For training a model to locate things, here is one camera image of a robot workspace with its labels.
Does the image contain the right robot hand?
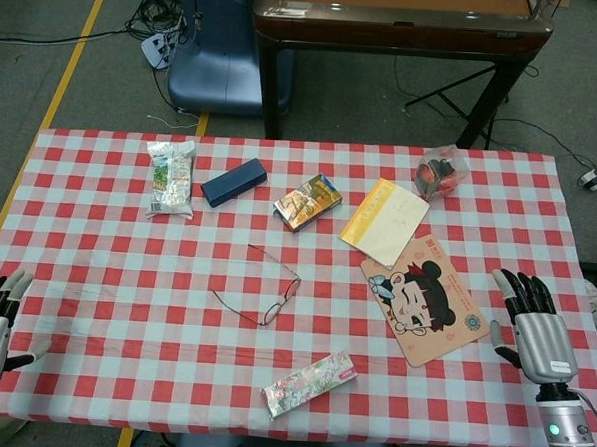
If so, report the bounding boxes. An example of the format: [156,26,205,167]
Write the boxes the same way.
[485,267,585,387]

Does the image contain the thin metal frame eyeglasses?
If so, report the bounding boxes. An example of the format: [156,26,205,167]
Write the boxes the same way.
[208,242,304,330]

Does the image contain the dark blue glasses case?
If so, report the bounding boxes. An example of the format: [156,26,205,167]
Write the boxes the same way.
[199,154,270,212]

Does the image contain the cartoon face mouse pad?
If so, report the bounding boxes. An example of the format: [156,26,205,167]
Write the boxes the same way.
[354,230,496,373]

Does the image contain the red white checkered tablecloth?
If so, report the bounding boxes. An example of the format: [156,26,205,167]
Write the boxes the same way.
[0,125,597,447]

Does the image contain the small clear bag red item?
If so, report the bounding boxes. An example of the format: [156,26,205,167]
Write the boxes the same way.
[412,142,472,206]

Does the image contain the yellow white booklet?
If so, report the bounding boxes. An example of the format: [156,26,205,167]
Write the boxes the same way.
[337,175,433,271]

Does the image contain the silver green snack bag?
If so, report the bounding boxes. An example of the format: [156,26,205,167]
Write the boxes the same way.
[143,138,199,222]

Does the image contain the long floral print box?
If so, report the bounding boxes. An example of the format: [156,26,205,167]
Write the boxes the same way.
[259,346,361,426]

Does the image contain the orange yellow carton box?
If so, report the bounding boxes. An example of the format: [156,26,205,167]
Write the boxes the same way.
[271,170,344,236]

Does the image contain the dark wood mahjong table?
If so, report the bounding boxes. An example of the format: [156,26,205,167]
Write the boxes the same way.
[246,0,556,155]

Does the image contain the blue plastic chair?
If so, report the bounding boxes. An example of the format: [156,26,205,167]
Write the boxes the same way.
[165,0,297,120]

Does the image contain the black cable bundle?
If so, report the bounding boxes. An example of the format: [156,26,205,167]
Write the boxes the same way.
[122,0,201,47]

